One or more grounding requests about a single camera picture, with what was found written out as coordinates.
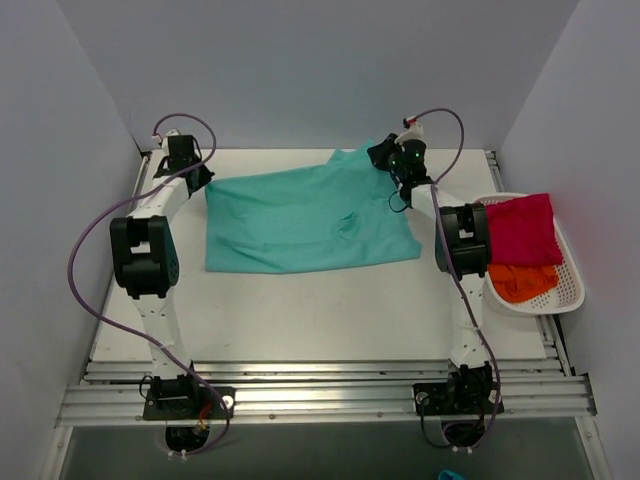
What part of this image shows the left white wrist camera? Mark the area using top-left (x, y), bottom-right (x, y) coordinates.
top-left (151, 128), bottom-right (182, 151)

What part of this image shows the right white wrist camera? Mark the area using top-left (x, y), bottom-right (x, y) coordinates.
top-left (396, 116), bottom-right (424, 144)

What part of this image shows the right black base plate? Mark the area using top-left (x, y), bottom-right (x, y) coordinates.
top-left (412, 382), bottom-right (495, 416)

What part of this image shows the magenta t-shirt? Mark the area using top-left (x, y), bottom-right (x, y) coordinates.
top-left (486, 193), bottom-right (563, 267)

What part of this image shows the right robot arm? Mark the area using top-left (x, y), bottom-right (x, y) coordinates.
top-left (367, 134), bottom-right (493, 413)

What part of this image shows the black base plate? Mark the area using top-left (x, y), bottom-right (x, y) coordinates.
top-left (142, 384), bottom-right (236, 421)
top-left (412, 382), bottom-right (495, 416)

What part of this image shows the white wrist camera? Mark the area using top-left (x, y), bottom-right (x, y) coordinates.
top-left (151, 128), bottom-right (182, 151)
top-left (396, 116), bottom-right (424, 144)

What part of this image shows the black looped cable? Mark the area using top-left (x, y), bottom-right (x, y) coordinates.
top-left (388, 187), bottom-right (414, 212)

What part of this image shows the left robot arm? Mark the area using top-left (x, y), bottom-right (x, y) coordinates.
top-left (109, 130), bottom-right (213, 419)

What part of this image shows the orange t-shirt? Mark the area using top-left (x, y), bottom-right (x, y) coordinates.
top-left (488, 265), bottom-right (559, 304)

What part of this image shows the purple cable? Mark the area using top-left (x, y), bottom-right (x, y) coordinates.
top-left (407, 107), bottom-right (503, 451)
top-left (67, 113), bottom-right (234, 457)

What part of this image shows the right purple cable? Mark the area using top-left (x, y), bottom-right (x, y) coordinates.
top-left (407, 107), bottom-right (503, 451)

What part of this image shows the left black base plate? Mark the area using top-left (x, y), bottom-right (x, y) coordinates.
top-left (142, 384), bottom-right (236, 421)

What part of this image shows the teal t-shirt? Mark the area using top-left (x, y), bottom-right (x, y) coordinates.
top-left (204, 144), bottom-right (422, 274)

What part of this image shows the aluminium mounting rail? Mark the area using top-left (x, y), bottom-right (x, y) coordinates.
top-left (57, 357), bottom-right (596, 427)

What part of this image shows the teal object at bottom edge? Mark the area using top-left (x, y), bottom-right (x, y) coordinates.
top-left (437, 470), bottom-right (462, 480)

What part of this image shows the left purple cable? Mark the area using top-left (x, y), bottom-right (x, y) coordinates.
top-left (67, 113), bottom-right (234, 457)

